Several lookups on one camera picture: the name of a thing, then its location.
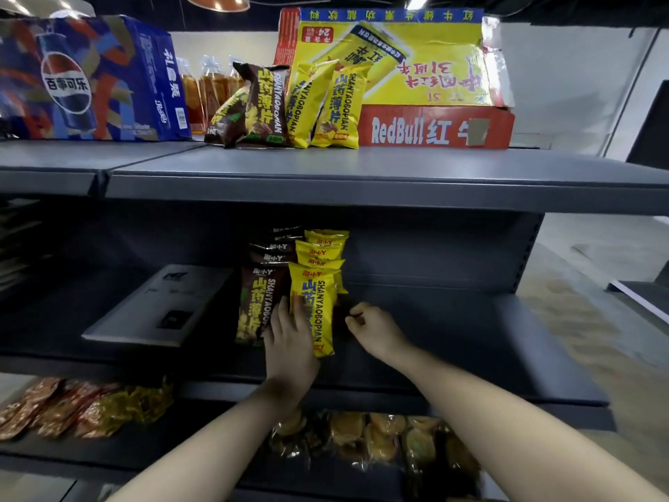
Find dark grey metal shelf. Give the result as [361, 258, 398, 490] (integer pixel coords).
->
[0, 140, 669, 502]

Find pack of orange drink bottles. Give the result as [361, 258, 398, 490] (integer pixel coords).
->
[177, 54, 247, 135]

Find person's left forearm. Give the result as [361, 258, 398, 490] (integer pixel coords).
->
[107, 383, 304, 502]

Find yellow snack packet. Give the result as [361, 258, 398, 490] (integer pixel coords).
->
[288, 261, 339, 359]
[295, 240, 346, 262]
[302, 257, 350, 295]
[305, 229, 350, 246]
[284, 59, 341, 150]
[309, 65, 373, 151]

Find person's right hand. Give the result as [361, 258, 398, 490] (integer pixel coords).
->
[344, 301, 414, 367]

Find person's left hand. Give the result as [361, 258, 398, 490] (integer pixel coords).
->
[263, 295, 321, 398]

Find blue drink carton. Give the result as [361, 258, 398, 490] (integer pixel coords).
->
[0, 0, 193, 142]

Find yellow printed carton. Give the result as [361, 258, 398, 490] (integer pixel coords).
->
[274, 7, 516, 108]

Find white printed flat box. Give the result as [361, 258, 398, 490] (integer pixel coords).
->
[82, 264, 235, 349]

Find orange wrapped snacks on shelf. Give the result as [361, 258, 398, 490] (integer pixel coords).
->
[99, 380, 175, 427]

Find person's right forearm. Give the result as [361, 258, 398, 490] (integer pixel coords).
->
[389, 344, 669, 502]

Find copper pendant lamp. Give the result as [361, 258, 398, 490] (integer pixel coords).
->
[186, 0, 251, 14]

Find pile of wrapped pastries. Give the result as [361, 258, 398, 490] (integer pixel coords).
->
[269, 410, 482, 497]

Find pile of red-brown foil packets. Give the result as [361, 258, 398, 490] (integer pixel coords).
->
[0, 377, 121, 441]

